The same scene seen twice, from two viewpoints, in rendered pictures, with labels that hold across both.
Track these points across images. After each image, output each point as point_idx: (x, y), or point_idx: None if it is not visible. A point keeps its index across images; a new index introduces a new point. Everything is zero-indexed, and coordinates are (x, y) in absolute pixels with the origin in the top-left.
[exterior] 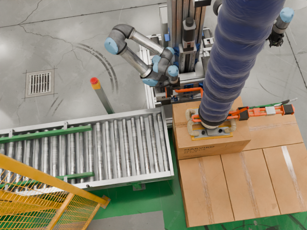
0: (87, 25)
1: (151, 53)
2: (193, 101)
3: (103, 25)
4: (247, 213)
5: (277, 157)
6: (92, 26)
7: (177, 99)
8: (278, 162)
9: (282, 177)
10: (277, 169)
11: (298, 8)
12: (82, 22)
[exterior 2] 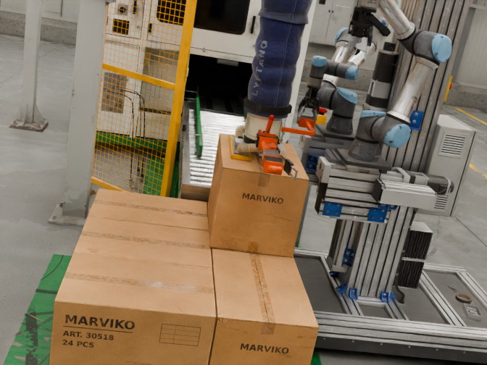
0: (477, 258)
1: (432, 274)
2: (332, 295)
3: (486, 271)
4: (93, 227)
5: (188, 277)
6: (479, 261)
7: (332, 274)
8: (177, 276)
9: (145, 271)
10: (162, 271)
11: None
12: (482, 255)
